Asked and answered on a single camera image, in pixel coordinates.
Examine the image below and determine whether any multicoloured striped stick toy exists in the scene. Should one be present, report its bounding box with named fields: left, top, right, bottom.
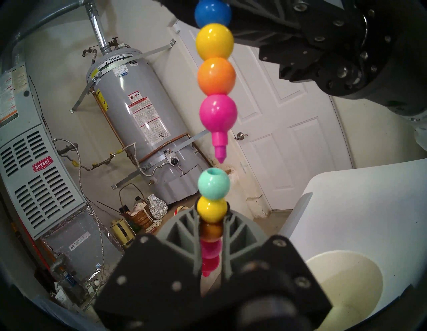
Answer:
left=197, top=168, right=231, bottom=278

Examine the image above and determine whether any crumpled aluminium foil bundle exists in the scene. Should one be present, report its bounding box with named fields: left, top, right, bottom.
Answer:
left=146, top=194, right=168, bottom=219

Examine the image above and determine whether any stacking marker segment blue bead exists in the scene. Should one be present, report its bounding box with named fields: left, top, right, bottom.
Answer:
left=194, top=0, right=238, bottom=164

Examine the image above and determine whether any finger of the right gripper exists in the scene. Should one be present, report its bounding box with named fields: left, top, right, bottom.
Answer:
left=157, top=0, right=354, bottom=47

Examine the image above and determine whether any grey Bryant furnace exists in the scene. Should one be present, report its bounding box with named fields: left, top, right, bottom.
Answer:
left=0, top=63, right=125, bottom=287

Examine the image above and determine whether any silver flue pipe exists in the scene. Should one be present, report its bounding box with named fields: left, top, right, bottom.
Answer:
left=85, top=0, right=112, bottom=55

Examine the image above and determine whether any white panel door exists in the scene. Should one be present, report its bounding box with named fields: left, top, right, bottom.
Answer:
left=170, top=18, right=354, bottom=212

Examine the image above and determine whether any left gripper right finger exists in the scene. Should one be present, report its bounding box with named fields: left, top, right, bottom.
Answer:
left=221, top=200, right=332, bottom=326

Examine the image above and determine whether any grey metal heater strap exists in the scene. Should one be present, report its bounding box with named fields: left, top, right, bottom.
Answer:
left=111, top=128, right=214, bottom=190
left=69, top=38, right=176, bottom=114

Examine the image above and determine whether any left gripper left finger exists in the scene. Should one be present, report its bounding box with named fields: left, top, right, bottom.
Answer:
left=95, top=208, right=204, bottom=321

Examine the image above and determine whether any wicker basket with handle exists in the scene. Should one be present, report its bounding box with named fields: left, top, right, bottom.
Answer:
left=118, top=183, right=154, bottom=231

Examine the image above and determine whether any silver insulated air duct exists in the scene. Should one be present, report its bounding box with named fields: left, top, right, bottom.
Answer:
left=0, top=0, right=90, bottom=67

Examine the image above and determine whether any heater gas control valve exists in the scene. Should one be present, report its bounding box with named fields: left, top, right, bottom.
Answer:
left=163, top=150, right=180, bottom=167

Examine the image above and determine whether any silver flexible metal conduit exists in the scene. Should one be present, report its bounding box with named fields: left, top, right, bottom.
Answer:
left=65, top=143, right=107, bottom=301

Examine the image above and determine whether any gas pipe with yellow valves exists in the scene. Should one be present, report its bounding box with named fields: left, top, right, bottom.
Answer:
left=53, top=137, right=129, bottom=172

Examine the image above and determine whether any white corrugated hose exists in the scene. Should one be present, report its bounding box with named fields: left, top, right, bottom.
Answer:
left=125, top=143, right=167, bottom=177

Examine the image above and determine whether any white paper cup stack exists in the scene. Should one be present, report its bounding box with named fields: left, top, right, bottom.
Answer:
left=305, top=251, right=384, bottom=331

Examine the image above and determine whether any cream yellow jug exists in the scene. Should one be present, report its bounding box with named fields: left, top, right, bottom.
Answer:
left=110, top=219, right=136, bottom=251

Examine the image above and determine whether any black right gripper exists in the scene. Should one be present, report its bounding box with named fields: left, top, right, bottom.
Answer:
left=259, top=0, right=427, bottom=115

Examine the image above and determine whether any grey water heater tank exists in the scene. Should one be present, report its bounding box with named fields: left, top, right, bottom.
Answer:
left=86, top=48, right=209, bottom=205

